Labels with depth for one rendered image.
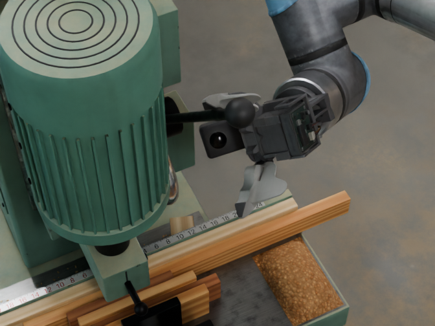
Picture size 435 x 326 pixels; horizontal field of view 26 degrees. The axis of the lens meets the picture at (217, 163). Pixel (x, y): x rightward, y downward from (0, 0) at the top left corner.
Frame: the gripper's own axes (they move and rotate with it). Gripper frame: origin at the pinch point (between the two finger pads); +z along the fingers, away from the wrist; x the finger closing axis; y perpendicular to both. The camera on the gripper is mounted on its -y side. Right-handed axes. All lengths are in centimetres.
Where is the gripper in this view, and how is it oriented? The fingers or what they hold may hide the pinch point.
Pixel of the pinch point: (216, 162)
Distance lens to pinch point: 114.3
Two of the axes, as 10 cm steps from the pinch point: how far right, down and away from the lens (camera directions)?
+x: 3.0, 9.3, 2.1
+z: -4.9, 3.4, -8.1
